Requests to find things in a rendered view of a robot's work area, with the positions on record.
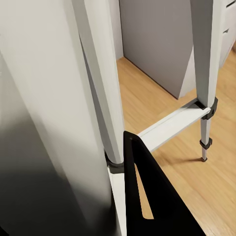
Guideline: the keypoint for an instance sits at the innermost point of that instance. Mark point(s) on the desk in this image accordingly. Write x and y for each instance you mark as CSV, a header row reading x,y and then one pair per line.
x,y
157,37

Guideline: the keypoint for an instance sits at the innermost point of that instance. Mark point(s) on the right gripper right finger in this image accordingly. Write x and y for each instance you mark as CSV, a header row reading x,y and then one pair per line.
x,y
171,215

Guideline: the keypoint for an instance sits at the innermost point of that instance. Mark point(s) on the camera tripod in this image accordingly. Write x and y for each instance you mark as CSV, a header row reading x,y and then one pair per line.
x,y
61,118

